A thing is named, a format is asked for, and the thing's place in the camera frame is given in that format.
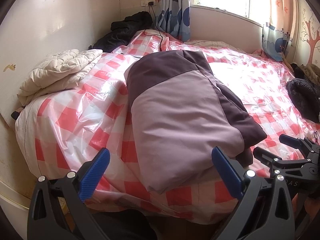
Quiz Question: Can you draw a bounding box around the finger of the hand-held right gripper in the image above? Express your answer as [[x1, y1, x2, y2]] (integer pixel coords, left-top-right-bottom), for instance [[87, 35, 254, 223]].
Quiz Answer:
[[252, 146, 285, 177], [279, 133, 320, 160]]

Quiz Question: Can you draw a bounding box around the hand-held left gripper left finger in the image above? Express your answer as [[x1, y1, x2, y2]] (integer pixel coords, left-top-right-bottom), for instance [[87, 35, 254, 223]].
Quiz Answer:
[[27, 147, 111, 240]]

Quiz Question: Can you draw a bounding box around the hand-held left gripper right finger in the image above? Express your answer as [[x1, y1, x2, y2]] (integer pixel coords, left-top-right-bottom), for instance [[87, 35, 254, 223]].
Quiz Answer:
[[211, 146, 296, 240]]

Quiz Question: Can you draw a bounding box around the lilac and purple jacket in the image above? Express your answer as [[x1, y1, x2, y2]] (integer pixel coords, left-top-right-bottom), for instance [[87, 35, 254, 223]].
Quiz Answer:
[[124, 50, 268, 195]]

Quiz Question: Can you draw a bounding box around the person's right hand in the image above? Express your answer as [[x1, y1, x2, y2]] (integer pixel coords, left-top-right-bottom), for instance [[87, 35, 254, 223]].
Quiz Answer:
[[293, 194, 320, 230]]

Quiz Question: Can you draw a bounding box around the black puffer jacket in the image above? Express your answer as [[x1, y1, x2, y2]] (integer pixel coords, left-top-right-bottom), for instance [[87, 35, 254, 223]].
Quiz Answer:
[[286, 78, 320, 123]]

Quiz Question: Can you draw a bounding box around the pink checked plastic sheet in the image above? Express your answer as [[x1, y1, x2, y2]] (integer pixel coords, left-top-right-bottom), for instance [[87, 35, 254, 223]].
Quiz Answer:
[[15, 29, 320, 224]]

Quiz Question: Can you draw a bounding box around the brown furry garment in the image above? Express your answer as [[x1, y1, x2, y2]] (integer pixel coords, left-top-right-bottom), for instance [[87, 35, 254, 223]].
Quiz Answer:
[[290, 62, 320, 81]]

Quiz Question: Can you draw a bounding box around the blue whale print curtain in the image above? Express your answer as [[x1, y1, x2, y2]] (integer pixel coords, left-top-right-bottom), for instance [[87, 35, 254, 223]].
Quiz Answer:
[[261, 0, 300, 62], [156, 0, 192, 42]]

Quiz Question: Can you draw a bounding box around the cream quilted blanket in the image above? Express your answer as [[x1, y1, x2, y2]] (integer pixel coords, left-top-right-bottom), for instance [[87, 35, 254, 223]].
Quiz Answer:
[[17, 49, 103, 107]]

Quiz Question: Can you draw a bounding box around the tree wall sticker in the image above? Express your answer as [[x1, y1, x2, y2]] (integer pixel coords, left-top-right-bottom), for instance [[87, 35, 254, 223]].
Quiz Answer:
[[300, 6, 320, 65]]

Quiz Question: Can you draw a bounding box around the black charging cable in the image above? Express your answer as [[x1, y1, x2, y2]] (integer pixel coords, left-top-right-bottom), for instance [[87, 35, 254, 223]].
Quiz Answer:
[[119, 4, 164, 60]]

